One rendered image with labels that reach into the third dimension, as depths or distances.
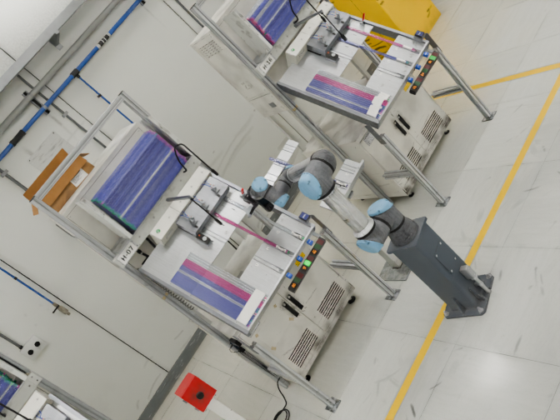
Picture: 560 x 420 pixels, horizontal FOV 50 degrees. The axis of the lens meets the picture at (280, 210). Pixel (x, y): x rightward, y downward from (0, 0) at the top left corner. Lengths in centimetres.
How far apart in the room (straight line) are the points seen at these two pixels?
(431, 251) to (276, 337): 112
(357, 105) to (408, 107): 63
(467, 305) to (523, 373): 51
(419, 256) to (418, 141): 146
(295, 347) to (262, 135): 237
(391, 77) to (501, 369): 185
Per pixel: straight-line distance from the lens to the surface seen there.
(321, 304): 376
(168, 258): 338
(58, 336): 486
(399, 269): 381
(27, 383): 335
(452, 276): 310
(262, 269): 326
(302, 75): 392
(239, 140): 535
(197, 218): 337
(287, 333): 364
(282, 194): 297
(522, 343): 301
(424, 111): 436
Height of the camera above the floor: 219
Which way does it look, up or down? 23 degrees down
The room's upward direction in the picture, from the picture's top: 48 degrees counter-clockwise
